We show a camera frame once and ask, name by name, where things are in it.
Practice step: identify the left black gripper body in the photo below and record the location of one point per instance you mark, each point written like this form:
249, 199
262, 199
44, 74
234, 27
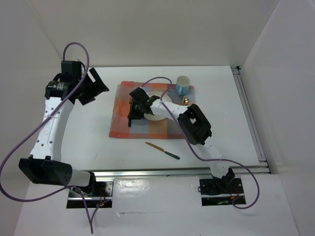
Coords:
85, 91

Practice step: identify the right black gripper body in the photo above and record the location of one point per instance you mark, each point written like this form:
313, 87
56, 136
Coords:
135, 110

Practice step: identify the gold spoon dark handle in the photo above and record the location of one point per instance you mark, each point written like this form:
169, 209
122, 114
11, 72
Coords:
185, 101

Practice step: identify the blue white mug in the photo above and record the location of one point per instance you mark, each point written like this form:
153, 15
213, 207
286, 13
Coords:
182, 85

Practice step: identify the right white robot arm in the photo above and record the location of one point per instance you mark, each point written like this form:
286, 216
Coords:
194, 126

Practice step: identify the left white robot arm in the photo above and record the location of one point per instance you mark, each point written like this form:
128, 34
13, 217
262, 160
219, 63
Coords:
44, 166

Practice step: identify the gold knife dark handle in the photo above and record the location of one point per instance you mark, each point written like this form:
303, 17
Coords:
162, 150

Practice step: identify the front aluminium rail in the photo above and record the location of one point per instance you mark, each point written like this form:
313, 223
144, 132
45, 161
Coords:
154, 172

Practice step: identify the aluminium rail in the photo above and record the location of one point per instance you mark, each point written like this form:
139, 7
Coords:
154, 172
263, 164

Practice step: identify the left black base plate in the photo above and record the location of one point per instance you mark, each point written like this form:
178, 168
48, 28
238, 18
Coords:
100, 196

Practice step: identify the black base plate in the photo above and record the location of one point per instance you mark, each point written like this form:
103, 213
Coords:
211, 195
100, 196

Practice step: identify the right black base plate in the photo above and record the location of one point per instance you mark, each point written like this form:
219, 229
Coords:
211, 195

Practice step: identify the right aluminium rail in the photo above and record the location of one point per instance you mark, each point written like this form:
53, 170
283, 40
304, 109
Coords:
263, 164

